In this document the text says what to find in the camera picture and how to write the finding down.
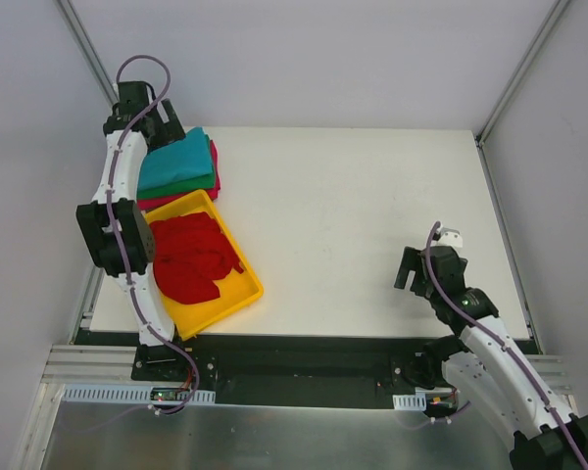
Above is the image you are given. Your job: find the left white cable duct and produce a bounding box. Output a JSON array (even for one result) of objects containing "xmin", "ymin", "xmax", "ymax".
[{"xmin": 63, "ymin": 384, "xmax": 216, "ymax": 406}]

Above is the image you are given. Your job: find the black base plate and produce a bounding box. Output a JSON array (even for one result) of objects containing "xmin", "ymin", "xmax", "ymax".
[{"xmin": 75, "ymin": 331, "xmax": 463, "ymax": 409}]

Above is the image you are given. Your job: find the folded pink t shirt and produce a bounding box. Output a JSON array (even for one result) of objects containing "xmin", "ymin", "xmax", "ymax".
[{"xmin": 137, "ymin": 138, "xmax": 221, "ymax": 211}]

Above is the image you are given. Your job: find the right aluminium frame post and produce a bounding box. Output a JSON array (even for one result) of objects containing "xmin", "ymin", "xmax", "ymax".
[{"xmin": 475, "ymin": 0, "xmax": 573, "ymax": 148}]

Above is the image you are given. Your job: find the white cable duct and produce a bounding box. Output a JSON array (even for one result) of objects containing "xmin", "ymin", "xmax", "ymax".
[
  {"xmin": 63, "ymin": 384, "xmax": 216, "ymax": 406},
  {"xmin": 392, "ymin": 393, "xmax": 427, "ymax": 412}
]

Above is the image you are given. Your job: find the red t shirt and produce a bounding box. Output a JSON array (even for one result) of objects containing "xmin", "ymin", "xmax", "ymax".
[{"xmin": 150, "ymin": 211, "xmax": 244, "ymax": 305}]

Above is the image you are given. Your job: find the aluminium frame post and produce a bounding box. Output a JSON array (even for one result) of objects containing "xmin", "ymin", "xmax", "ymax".
[
  {"xmin": 475, "ymin": 0, "xmax": 573, "ymax": 148},
  {"xmin": 54, "ymin": 0, "xmax": 119, "ymax": 106}
]

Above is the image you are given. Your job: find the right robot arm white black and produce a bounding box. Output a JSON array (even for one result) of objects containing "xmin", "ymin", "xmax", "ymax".
[{"xmin": 395, "ymin": 246, "xmax": 588, "ymax": 469}]

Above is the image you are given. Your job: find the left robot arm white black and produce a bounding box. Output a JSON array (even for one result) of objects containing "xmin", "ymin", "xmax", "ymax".
[{"xmin": 75, "ymin": 81, "xmax": 188, "ymax": 381}]

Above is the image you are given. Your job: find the right white cable duct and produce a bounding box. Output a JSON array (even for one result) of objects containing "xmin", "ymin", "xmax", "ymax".
[{"xmin": 392, "ymin": 393, "xmax": 427, "ymax": 412}]

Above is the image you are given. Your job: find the left aluminium frame post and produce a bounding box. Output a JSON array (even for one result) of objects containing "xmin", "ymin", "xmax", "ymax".
[{"xmin": 54, "ymin": 0, "xmax": 119, "ymax": 106}]

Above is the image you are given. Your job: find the front aluminium rail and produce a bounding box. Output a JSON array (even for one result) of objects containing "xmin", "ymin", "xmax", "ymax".
[{"xmin": 41, "ymin": 345, "xmax": 136, "ymax": 385}]

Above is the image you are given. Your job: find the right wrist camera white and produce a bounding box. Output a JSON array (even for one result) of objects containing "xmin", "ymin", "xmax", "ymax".
[{"xmin": 433, "ymin": 226, "xmax": 464, "ymax": 251}]

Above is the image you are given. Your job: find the teal t shirt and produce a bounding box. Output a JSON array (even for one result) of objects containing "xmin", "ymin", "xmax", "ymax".
[{"xmin": 137, "ymin": 127, "xmax": 213, "ymax": 191}]

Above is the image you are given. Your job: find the yellow plastic tray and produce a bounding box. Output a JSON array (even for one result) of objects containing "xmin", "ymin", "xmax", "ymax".
[{"xmin": 145, "ymin": 190, "xmax": 264, "ymax": 340}]

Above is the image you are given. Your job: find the folded green t shirt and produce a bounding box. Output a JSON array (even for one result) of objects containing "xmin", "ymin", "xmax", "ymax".
[{"xmin": 137, "ymin": 173, "xmax": 220, "ymax": 200}]

